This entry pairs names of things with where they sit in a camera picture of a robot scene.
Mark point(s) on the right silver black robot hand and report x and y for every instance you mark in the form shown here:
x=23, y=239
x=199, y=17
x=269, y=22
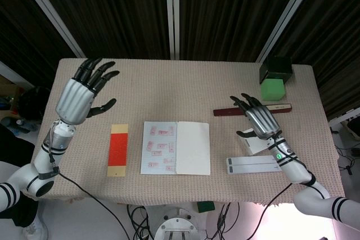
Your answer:
x=263, y=120

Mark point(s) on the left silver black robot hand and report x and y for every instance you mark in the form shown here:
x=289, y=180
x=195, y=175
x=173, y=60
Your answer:
x=73, y=98

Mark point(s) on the red and gold bookmark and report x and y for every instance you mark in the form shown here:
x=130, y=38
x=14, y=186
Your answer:
x=118, y=150

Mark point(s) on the white notebook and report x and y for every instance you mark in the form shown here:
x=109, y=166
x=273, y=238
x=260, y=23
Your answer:
x=191, y=147

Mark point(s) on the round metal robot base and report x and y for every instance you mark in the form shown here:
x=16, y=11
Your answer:
x=177, y=226

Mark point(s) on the dark green box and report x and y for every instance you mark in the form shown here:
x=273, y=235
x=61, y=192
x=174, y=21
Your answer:
x=277, y=67

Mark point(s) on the small white cardboard box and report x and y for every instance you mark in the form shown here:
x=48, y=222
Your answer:
x=258, y=145

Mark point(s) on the green foam cube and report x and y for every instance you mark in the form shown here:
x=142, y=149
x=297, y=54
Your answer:
x=272, y=91

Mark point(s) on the dark red long box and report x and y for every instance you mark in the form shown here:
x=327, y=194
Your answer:
x=225, y=112

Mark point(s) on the flat white bar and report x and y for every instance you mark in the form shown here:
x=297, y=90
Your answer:
x=253, y=169
x=253, y=160

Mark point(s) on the black rounded object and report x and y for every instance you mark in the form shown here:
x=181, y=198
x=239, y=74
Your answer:
x=32, y=103

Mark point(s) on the dark pleated curtain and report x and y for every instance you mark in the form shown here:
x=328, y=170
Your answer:
x=334, y=26
x=112, y=12
x=230, y=12
x=22, y=32

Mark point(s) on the beige woven tablecloth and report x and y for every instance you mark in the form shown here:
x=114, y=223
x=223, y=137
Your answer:
x=174, y=91

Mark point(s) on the small green black block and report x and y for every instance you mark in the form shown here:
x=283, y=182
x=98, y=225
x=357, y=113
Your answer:
x=206, y=207

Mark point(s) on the white frame post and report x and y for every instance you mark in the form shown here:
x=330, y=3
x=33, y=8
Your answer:
x=289, y=15
x=50, y=12
x=172, y=12

